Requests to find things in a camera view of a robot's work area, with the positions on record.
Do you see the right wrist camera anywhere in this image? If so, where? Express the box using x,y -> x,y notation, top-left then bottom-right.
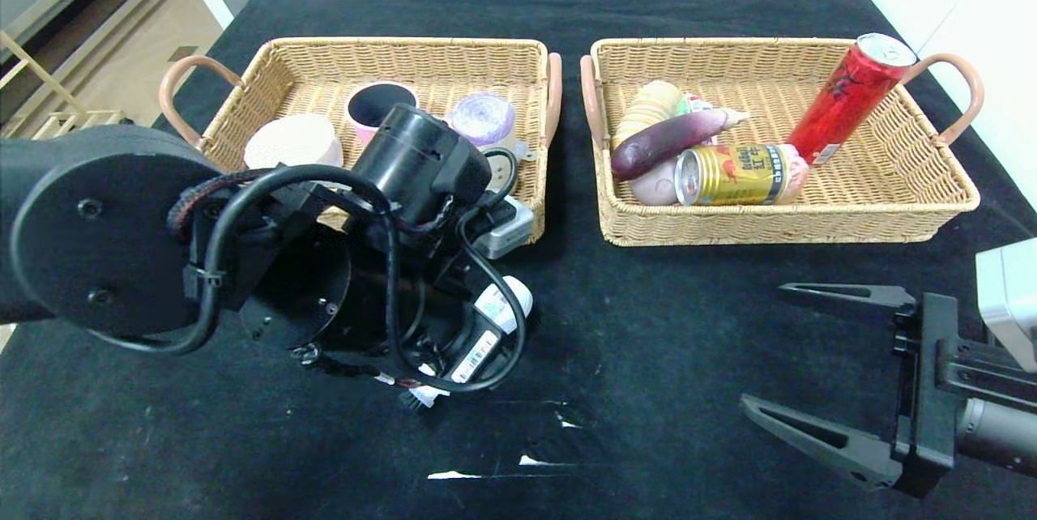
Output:
976,238 -> 1037,375

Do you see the light wooden rack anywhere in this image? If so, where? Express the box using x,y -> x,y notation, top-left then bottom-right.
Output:
0,30 -> 130,140

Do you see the round brown bun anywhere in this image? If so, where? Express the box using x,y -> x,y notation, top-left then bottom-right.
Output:
779,145 -> 809,201

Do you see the pink saucepan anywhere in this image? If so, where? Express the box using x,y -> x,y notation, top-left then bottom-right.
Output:
346,81 -> 422,142

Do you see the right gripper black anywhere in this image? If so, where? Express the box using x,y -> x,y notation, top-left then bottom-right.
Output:
738,282 -> 1037,499

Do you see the gold beverage can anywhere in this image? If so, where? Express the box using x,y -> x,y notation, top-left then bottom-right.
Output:
674,143 -> 791,207

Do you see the purple eggplant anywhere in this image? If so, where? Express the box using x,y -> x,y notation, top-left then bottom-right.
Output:
610,108 -> 750,182

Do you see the white brush bottle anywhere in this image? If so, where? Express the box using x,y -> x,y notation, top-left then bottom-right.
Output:
399,276 -> 534,412

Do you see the red soda can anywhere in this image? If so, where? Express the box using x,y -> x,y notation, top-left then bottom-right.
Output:
787,32 -> 918,166

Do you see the rectangular wicker basket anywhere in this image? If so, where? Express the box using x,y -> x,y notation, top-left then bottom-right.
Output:
580,37 -> 985,247
160,37 -> 564,247

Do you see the pale pink potato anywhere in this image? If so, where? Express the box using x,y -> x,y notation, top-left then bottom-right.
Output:
630,156 -> 681,207

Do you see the striped bread roll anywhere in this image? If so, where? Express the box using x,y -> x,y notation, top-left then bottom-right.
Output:
612,81 -> 685,156

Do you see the purple garbage bag roll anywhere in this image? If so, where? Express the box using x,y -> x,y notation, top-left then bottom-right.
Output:
444,92 -> 523,197

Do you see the white round lidded container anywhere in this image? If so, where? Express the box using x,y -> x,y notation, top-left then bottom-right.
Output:
245,113 -> 345,173

